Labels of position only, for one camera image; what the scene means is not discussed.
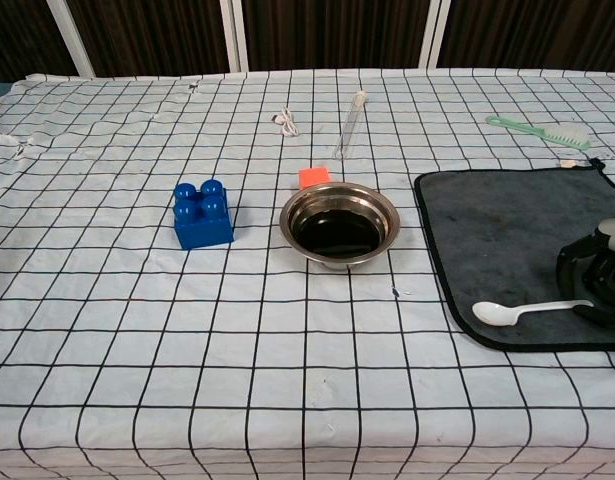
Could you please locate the blue building block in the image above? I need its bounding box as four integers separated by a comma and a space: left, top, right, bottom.
172, 178, 237, 251

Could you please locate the right robot hand silver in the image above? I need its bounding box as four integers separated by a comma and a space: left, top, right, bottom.
555, 217, 615, 326

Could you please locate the green brush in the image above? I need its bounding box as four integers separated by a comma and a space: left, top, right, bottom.
485, 115, 592, 151

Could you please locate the white USB cable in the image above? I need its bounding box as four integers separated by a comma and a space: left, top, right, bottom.
269, 106, 300, 139

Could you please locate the white frame post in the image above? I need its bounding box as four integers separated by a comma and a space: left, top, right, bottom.
416, 0, 453, 70
46, 0, 96, 79
219, 0, 251, 73

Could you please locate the metal bowl with dark liquid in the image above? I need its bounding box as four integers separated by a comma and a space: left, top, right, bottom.
279, 181, 402, 273

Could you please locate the orange cube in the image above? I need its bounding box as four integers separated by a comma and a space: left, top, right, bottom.
297, 166, 332, 192

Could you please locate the white checkered tablecloth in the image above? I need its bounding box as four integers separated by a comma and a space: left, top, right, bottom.
0, 67, 615, 480

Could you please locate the white plastic spoon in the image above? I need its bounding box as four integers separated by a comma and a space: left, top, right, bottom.
471, 298, 595, 328

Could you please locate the clear plastic tube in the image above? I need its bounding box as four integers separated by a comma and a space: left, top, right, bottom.
333, 90, 367, 161

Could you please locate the dark grey towel mat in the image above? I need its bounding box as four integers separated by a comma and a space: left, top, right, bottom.
413, 157, 615, 353

